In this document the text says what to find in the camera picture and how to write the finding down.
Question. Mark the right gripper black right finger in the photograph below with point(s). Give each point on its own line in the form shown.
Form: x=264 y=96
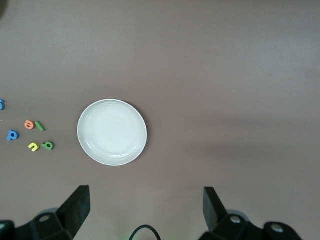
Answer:
x=215 y=212

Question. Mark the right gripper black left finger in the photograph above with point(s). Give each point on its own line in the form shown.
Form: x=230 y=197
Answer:
x=72 y=212

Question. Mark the green foam letter a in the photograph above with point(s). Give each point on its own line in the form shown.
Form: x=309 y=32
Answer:
x=49 y=147

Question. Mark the yellow foam letter u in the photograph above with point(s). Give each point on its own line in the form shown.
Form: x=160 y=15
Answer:
x=36 y=145

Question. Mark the green foam letter l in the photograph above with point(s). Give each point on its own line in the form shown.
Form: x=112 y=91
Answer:
x=40 y=126

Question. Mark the orange foam letter e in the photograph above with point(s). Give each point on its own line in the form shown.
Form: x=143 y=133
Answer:
x=29 y=126

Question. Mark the beige round plate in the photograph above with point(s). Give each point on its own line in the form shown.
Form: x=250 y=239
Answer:
x=112 y=132

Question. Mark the blue foam letter p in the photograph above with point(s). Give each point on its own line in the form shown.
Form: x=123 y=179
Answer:
x=9 y=137

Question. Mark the blue foam letter g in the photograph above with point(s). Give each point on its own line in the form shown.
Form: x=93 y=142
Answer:
x=2 y=105

